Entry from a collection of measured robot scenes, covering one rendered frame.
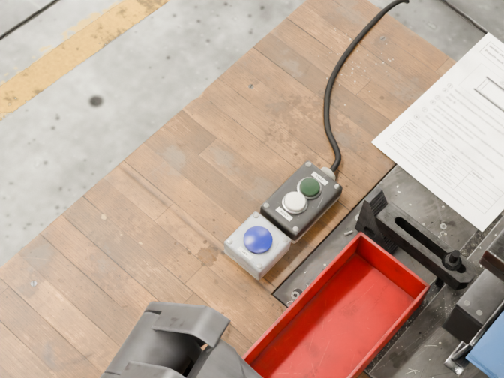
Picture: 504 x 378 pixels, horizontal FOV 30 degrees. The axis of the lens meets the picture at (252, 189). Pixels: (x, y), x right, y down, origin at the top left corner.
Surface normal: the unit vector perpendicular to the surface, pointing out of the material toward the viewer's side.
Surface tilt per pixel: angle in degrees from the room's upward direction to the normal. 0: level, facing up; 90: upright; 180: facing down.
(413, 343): 0
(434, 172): 1
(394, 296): 0
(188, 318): 47
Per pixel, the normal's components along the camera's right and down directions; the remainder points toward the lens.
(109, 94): 0.05, -0.48
